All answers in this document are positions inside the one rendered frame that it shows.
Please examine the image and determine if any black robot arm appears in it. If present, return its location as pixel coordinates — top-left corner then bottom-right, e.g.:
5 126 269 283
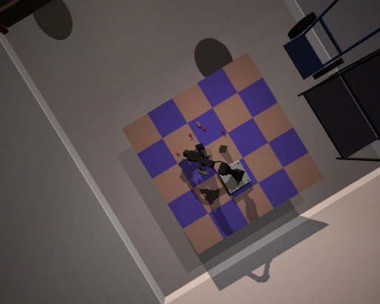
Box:
183 150 245 181

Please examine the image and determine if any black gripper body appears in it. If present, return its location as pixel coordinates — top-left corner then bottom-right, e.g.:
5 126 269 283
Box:
195 143 206 166

